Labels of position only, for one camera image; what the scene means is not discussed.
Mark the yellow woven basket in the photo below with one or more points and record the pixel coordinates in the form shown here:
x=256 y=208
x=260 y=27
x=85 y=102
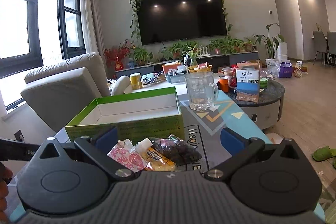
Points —
x=196 y=69

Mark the green slipper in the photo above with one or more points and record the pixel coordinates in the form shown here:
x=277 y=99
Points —
x=323 y=153

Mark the colourful table mat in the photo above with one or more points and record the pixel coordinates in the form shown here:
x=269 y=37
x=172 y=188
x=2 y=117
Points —
x=205 y=131

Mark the black wall television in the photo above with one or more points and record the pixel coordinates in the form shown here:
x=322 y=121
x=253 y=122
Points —
x=171 y=20

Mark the beige sofa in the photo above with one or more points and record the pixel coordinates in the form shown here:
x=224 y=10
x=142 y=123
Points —
x=57 y=93

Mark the green cardboard box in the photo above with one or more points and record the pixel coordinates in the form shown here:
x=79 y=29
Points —
x=135 y=116

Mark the tall green leaf plant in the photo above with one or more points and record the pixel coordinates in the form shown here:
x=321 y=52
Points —
x=271 y=43

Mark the clear glass mug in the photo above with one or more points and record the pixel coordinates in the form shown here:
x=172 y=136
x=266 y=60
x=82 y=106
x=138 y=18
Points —
x=202 y=90

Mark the purple gift bag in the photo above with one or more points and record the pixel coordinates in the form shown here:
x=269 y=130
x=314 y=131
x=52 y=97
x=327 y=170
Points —
x=286 y=70

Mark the grey dining chair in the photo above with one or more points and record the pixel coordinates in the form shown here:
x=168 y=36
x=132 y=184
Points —
x=320 y=45

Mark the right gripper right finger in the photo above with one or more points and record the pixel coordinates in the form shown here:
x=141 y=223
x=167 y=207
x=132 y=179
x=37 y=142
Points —
x=242 y=150

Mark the window with black frame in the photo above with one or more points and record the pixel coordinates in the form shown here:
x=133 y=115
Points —
x=20 y=41

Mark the dark dried fruit packet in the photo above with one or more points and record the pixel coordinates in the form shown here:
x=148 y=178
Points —
x=176 y=150

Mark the spider plant in vase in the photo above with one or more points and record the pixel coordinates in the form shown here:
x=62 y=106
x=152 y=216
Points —
x=190 y=54

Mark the pink white snack pouch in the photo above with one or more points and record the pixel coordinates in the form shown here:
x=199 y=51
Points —
x=124 y=152

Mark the round dark side table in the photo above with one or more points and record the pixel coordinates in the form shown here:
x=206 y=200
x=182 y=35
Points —
x=267 y=111

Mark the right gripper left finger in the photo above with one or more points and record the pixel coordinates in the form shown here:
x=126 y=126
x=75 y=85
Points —
x=96 y=148

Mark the red flower arrangement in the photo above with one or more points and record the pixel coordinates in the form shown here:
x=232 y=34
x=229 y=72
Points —
x=115 y=55

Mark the blue white carton box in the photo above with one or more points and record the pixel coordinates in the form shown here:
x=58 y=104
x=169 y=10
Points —
x=248 y=82

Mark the yellow canister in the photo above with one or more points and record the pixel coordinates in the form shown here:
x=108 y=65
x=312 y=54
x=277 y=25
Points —
x=135 y=80

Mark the orange cup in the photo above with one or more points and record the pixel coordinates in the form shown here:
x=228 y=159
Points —
x=224 y=84

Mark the yellow snack packet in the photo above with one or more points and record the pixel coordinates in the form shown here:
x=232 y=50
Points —
x=154 y=160

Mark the wall power socket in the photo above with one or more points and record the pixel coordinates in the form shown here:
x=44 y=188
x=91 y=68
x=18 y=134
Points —
x=19 y=136

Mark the grey blue storage tray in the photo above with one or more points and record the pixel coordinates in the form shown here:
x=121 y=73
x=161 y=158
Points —
x=174 y=77

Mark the person's left hand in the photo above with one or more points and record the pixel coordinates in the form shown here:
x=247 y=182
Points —
x=6 y=174

